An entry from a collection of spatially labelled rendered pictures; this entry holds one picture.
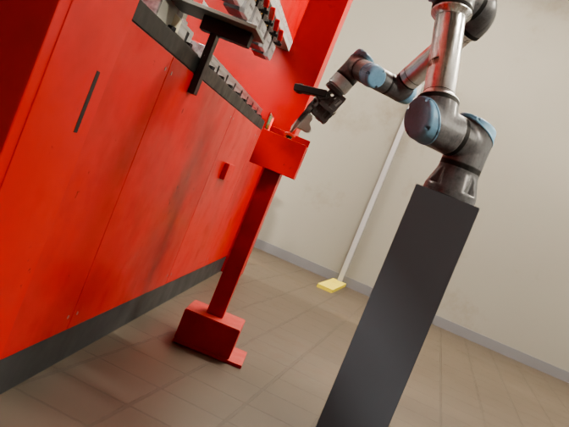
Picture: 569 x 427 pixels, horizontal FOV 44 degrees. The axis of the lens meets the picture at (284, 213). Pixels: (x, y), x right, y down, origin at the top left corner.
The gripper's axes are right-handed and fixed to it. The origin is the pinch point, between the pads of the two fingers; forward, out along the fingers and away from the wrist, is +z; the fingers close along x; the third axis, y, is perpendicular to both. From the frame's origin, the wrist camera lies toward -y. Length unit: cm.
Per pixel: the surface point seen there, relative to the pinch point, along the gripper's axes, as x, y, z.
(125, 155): -75, -19, 34
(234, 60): 174, -65, -13
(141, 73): -86, -26, 16
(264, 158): -5.4, 0.6, 13.6
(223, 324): -6, 28, 64
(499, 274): 327, 176, -38
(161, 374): -42, 23, 78
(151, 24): -91, -30, 7
